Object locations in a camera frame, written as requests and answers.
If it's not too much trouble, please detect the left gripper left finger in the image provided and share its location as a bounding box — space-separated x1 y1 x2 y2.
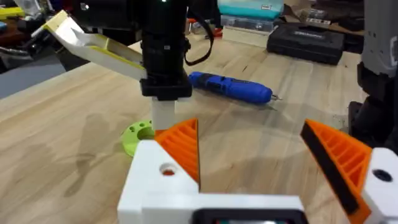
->
117 118 201 224

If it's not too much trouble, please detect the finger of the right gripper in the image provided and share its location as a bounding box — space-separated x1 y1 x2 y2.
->
151 96 177 131

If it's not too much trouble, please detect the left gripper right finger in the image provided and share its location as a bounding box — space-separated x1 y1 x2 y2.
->
300 119 398 224

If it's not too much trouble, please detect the blue electric screwdriver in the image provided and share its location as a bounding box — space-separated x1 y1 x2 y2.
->
188 71 283 105

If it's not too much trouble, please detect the green disc with holes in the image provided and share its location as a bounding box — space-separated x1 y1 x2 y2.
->
121 119 155 157

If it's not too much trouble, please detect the clear plastic box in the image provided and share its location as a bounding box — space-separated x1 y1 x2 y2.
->
220 14 277 34

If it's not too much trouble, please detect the teal box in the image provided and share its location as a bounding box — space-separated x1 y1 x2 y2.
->
216 0 285 21

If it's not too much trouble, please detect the black tool case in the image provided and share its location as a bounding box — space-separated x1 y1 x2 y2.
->
266 23 346 66

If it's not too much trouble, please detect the yellow tool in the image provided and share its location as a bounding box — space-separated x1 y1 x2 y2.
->
0 6 25 20

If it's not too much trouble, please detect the black cable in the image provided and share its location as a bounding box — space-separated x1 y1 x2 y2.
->
183 11 216 67

